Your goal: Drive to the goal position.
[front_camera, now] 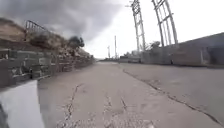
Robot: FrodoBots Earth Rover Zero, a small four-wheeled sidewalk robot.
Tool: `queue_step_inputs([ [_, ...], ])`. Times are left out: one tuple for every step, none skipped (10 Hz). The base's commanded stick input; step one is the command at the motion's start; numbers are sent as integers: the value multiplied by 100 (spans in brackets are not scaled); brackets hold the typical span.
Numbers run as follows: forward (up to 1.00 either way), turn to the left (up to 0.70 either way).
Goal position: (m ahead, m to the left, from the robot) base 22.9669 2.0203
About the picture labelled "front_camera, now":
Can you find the utility pole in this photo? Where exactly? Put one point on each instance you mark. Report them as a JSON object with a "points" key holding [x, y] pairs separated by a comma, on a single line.
{"points": [[115, 46], [109, 52]]}

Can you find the grey concrete road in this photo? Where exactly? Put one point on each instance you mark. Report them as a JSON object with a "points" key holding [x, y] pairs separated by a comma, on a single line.
{"points": [[113, 96]]}

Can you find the dark tree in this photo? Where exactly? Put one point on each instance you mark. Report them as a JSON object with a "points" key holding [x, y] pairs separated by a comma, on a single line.
{"points": [[76, 42]]}

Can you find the lattice pylon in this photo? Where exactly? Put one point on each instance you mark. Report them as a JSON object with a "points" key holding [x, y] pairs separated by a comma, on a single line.
{"points": [[165, 21], [138, 25]]}

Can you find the dry bushy slope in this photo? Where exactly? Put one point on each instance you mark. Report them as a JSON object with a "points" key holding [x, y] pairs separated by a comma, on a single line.
{"points": [[43, 40]]}

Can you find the metal railing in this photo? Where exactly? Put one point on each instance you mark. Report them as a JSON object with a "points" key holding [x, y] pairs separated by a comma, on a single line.
{"points": [[35, 27]]}

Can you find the grey concrete wall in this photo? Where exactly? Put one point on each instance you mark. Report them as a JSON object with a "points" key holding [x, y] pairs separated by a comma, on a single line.
{"points": [[193, 51]]}

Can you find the stone block retaining wall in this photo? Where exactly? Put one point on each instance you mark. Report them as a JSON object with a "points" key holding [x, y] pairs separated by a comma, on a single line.
{"points": [[26, 65]]}

